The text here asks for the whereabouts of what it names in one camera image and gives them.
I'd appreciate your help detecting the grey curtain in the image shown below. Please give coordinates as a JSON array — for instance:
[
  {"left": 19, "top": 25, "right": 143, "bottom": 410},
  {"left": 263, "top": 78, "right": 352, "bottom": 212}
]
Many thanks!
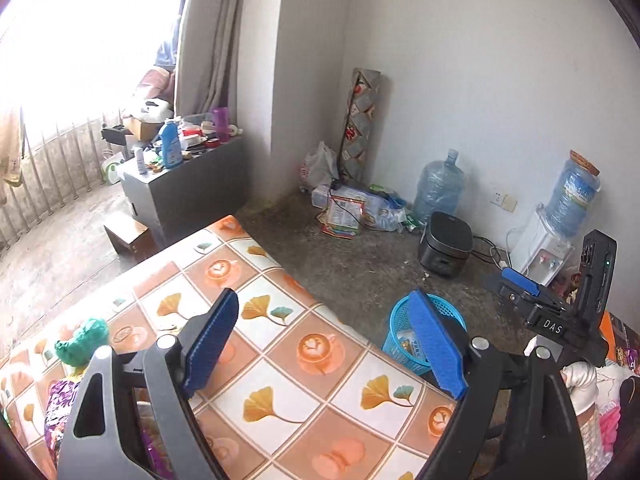
[{"left": 172, "top": 0, "right": 251, "bottom": 126}]

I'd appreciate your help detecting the black rice cooker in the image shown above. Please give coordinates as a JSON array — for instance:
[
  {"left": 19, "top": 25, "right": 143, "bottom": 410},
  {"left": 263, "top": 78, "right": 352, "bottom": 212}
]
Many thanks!
[{"left": 417, "top": 211, "right": 474, "bottom": 281}]

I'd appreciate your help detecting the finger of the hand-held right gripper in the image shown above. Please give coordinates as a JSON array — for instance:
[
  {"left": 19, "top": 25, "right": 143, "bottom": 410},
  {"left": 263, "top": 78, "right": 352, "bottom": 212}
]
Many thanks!
[
  {"left": 482, "top": 277, "right": 532, "bottom": 312},
  {"left": 501, "top": 267, "right": 571, "bottom": 307}
]

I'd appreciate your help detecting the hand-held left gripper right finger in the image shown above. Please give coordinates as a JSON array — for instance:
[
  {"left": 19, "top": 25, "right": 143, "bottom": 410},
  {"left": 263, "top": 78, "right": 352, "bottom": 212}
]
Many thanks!
[{"left": 407, "top": 290, "right": 588, "bottom": 480}]

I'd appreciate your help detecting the open cardboard box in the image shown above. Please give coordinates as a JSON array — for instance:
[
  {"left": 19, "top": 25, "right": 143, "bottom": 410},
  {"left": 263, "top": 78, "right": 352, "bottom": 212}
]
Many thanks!
[{"left": 122, "top": 115, "right": 166, "bottom": 143}]

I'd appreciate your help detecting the purple wrapper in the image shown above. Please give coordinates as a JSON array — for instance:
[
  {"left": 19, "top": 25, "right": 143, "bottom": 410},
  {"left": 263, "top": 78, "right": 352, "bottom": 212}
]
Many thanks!
[{"left": 42, "top": 377, "right": 83, "bottom": 466}]

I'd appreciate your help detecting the person's right hand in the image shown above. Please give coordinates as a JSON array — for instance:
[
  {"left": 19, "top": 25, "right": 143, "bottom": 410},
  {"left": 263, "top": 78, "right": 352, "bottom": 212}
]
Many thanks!
[{"left": 562, "top": 360, "right": 599, "bottom": 418}]

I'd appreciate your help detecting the large clear water jug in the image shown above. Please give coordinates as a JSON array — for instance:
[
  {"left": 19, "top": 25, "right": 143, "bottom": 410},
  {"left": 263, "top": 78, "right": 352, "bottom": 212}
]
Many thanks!
[{"left": 411, "top": 148, "right": 467, "bottom": 226}]

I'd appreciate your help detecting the white water dispenser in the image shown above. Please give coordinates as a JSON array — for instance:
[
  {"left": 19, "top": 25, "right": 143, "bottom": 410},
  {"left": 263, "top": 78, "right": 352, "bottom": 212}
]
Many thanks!
[{"left": 510, "top": 202, "right": 576, "bottom": 288}]

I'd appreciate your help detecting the pile of packets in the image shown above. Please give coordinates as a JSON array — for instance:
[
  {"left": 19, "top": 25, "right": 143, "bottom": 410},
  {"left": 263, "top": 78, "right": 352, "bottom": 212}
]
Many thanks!
[{"left": 311, "top": 182, "right": 408, "bottom": 238}]

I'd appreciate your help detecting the blue plastic basket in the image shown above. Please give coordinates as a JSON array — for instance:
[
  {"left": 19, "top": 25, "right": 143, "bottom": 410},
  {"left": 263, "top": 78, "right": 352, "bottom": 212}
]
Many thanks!
[{"left": 382, "top": 293, "right": 468, "bottom": 376}]

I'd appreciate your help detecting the purple cup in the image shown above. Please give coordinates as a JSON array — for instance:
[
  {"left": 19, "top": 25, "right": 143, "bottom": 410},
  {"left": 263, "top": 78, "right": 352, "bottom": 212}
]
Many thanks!
[{"left": 211, "top": 106, "right": 231, "bottom": 143}]

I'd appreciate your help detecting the green crumpled cloth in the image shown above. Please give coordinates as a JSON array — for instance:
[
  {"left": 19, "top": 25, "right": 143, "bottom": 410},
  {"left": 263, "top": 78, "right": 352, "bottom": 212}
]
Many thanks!
[{"left": 54, "top": 317, "right": 110, "bottom": 368}]

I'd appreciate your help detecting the dispenser water bottle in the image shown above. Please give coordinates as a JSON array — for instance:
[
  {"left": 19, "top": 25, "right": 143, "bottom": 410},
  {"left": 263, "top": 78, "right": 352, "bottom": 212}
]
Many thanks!
[{"left": 542, "top": 150, "right": 601, "bottom": 238}]

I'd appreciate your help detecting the white plastic bag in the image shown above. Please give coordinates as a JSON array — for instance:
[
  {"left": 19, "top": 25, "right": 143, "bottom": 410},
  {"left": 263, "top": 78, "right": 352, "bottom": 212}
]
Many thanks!
[{"left": 300, "top": 141, "right": 338, "bottom": 191}]

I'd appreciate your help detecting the grey cabinet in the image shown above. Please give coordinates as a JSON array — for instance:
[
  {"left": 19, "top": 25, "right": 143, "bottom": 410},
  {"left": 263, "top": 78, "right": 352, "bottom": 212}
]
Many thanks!
[{"left": 120, "top": 135, "right": 251, "bottom": 233}]

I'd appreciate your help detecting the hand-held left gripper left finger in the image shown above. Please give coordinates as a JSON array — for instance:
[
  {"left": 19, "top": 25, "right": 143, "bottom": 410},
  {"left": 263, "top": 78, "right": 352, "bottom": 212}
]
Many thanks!
[{"left": 56, "top": 287, "right": 241, "bottom": 480}]

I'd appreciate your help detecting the white green paper bag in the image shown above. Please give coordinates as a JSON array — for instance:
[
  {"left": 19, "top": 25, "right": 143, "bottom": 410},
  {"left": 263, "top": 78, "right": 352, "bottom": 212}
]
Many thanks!
[{"left": 100, "top": 150, "right": 126, "bottom": 186}]

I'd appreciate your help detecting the blue detergent bottle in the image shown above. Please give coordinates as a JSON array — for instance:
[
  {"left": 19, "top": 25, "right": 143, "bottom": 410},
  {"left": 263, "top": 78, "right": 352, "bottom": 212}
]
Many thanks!
[{"left": 157, "top": 119, "right": 183, "bottom": 170}]

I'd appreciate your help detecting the patterned tablecloth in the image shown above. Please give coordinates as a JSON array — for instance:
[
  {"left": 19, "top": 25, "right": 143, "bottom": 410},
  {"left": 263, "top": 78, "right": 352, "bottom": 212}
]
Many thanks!
[{"left": 0, "top": 215, "right": 458, "bottom": 480}]

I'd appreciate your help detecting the patterned folded mat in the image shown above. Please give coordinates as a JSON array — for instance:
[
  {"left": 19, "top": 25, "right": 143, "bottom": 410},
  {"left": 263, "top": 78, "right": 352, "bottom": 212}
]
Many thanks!
[{"left": 337, "top": 66, "right": 388, "bottom": 186}]

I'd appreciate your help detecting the pink patterned blanket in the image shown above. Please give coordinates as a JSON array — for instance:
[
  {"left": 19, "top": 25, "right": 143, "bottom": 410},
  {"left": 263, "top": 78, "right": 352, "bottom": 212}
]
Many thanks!
[{"left": 597, "top": 360, "right": 640, "bottom": 461}]

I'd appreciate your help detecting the beige hanging garment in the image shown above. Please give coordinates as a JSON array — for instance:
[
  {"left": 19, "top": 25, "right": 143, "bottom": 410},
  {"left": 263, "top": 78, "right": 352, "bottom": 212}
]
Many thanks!
[{"left": 0, "top": 105, "right": 26, "bottom": 206}]

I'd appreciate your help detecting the brown cardboard box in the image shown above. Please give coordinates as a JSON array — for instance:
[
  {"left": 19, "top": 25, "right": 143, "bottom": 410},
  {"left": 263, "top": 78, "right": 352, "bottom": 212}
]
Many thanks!
[{"left": 103, "top": 212, "right": 166, "bottom": 263}]

